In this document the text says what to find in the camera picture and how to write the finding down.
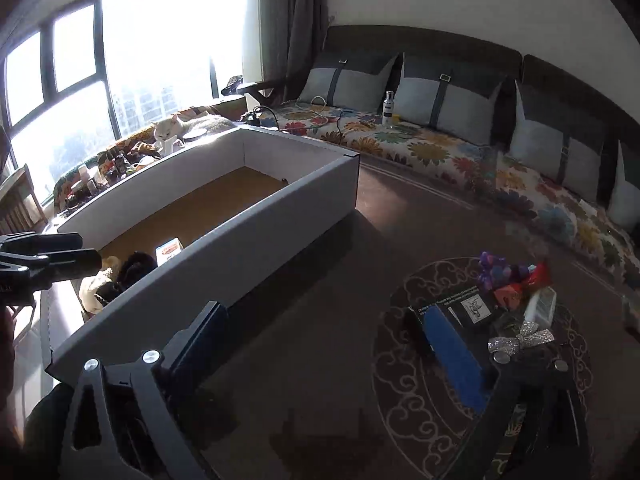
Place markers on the brown padded headboard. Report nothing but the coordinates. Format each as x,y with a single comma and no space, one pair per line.
475,45

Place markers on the large white cardboard box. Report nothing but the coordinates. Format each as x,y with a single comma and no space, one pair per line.
250,225

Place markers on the white cat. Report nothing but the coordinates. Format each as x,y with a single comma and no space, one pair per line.
170,130

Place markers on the purple plush toy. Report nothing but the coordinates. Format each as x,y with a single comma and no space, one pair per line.
495,267

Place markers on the wooden slatted chair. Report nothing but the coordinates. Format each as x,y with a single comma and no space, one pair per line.
20,205

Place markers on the grey curtain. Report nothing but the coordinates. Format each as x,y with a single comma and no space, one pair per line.
300,20

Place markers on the silver glitter bow clip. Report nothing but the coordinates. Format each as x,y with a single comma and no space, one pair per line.
525,337

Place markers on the round white device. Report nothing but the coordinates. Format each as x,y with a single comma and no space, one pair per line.
195,134

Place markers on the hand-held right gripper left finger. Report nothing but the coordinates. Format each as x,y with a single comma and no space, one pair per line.
200,340

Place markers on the dark wooden chair armrest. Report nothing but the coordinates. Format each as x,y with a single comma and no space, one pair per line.
250,86

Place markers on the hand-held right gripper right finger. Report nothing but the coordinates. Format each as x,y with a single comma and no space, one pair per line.
455,355

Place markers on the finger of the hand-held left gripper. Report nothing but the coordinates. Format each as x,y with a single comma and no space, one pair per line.
65,267
45,244

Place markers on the black rectangular box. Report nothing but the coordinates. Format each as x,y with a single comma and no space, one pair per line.
470,307

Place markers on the black glove white stitching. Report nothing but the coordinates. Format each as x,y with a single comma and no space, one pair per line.
107,292

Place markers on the small pink box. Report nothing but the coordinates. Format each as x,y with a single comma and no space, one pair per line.
510,294

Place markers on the red snack packet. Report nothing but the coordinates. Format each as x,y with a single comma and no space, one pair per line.
537,275

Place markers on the white pump bottle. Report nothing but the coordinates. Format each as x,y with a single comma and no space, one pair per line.
388,107

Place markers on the sofa with floral cover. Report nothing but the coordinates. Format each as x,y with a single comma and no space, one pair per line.
450,160

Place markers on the clutter of small toiletries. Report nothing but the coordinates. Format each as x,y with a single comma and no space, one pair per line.
115,165

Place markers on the brown patterned glass desktop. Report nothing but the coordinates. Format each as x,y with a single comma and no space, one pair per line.
325,285

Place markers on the large window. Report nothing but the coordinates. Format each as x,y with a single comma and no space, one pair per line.
150,35

